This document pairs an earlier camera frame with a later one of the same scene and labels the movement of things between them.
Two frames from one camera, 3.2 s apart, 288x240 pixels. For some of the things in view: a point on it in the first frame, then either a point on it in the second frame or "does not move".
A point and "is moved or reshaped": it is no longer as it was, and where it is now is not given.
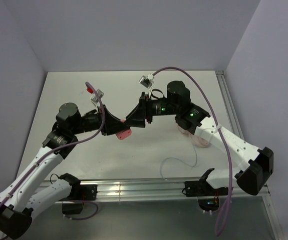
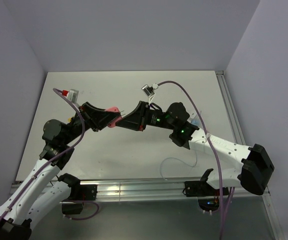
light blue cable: (175, 158) does not move
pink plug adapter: (124, 134) is moved or reshaped
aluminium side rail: (231, 112) does not move
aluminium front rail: (162, 191) does not move
